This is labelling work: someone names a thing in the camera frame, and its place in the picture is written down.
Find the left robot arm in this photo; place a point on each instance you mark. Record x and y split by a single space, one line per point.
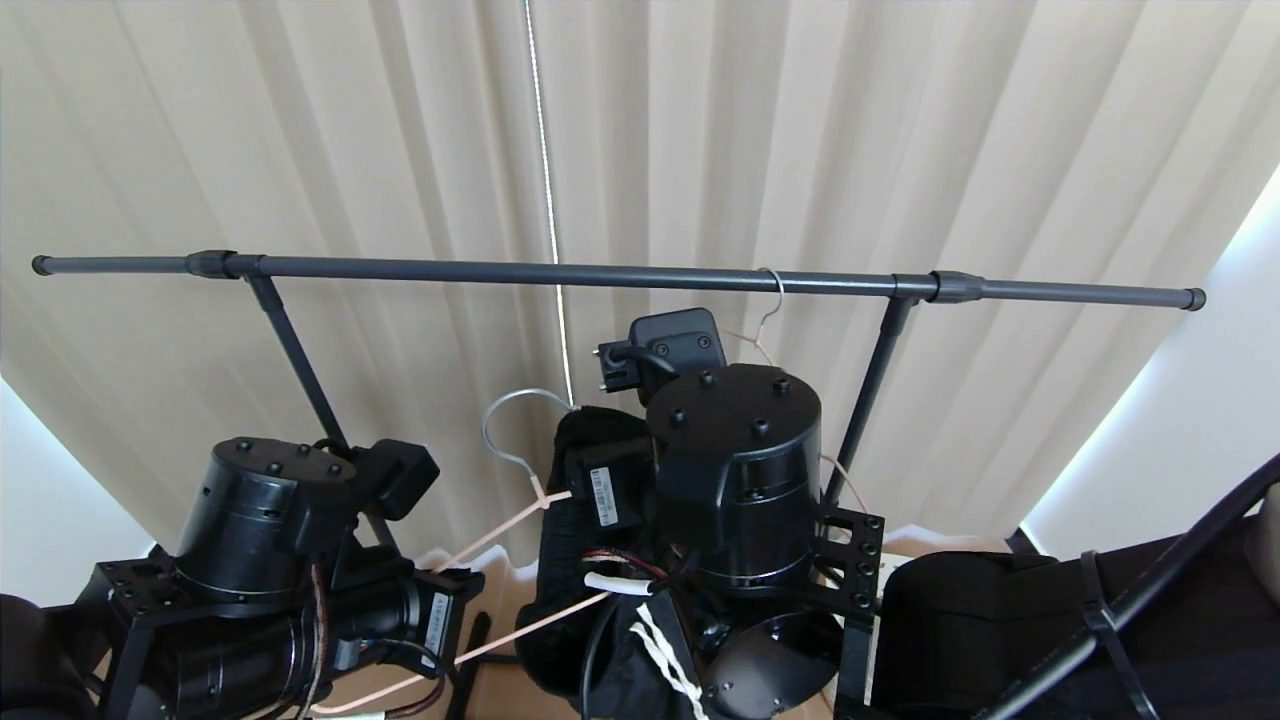
260 520

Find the black shorts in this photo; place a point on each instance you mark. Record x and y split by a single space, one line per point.
560 600

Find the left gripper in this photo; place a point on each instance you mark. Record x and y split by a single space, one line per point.
450 620

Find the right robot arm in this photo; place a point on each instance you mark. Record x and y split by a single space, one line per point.
735 470

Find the pink clothes hanger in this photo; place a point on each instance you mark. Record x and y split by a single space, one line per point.
779 300
540 497

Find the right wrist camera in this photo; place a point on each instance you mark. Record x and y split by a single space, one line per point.
675 345

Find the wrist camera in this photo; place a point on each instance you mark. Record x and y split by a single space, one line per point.
400 480
675 345

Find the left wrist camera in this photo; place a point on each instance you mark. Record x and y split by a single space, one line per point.
400 480

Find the beige curtain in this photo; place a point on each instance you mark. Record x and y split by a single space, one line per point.
300 120

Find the black clothes rack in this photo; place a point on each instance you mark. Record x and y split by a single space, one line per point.
500 274

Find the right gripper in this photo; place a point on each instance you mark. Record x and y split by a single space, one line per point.
630 480

